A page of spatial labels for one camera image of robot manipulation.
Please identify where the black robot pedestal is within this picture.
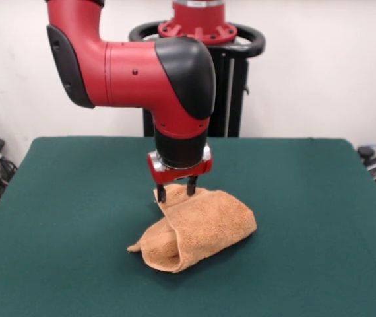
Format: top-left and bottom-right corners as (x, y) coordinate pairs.
(128, 21), (266, 138)

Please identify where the dark green table cloth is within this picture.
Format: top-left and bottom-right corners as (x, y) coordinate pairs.
(0, 137), (376, 317)

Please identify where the tan terry towel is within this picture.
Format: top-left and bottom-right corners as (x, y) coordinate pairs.
(127, 184), (258, 274)

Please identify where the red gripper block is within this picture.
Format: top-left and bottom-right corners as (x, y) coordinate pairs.
(146, 143), (214, 203)

